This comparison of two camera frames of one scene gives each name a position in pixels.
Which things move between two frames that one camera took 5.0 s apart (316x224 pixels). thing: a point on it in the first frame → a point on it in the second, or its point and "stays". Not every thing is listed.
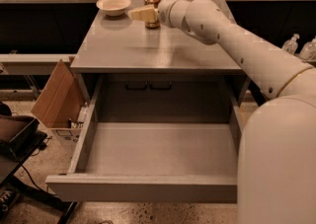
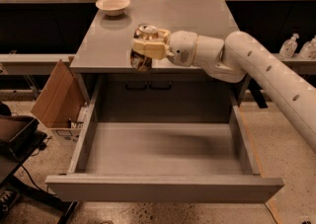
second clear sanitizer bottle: (308, 50) stays
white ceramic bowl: (114, 6) stays
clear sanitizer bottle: (291, 44) stays
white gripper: (165, 11) → (182, 48)
